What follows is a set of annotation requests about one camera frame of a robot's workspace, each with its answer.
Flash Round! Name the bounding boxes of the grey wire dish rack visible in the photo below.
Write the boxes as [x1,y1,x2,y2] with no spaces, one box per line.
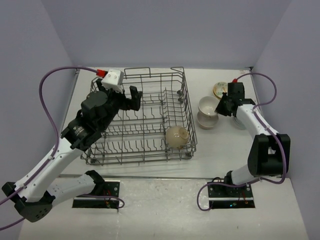
[80,67,198,166]

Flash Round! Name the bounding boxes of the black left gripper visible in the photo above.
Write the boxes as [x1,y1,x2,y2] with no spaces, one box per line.
[96,77,142,130]

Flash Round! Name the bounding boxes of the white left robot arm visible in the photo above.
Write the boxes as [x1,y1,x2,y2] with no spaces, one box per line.
[2,79,143,223]

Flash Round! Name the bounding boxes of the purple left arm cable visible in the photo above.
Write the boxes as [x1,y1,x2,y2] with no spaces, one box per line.
[0,65,126,231]

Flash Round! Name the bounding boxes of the yellow green patterned bowl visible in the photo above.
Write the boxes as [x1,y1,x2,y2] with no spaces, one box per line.
[212,89,225,99]

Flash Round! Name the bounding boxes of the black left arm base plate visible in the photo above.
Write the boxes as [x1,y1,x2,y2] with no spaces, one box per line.
[72,180,123,210]

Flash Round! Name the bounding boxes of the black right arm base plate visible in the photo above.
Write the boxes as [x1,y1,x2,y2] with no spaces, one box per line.
[207,184,256,210]

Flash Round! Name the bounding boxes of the cream floral patterned bowl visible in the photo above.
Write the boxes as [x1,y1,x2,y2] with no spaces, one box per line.
[213,81,228,93]

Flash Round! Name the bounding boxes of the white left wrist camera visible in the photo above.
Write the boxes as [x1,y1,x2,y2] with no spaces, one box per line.
[101,69,124,94]

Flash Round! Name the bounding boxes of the beige bowl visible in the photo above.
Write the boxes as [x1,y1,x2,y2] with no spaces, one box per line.
[198,96,220,117]
[165,125,190,149]
[197,112,219,130]

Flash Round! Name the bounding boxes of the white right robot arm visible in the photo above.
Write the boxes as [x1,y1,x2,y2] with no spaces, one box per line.
[215,82,291,197]

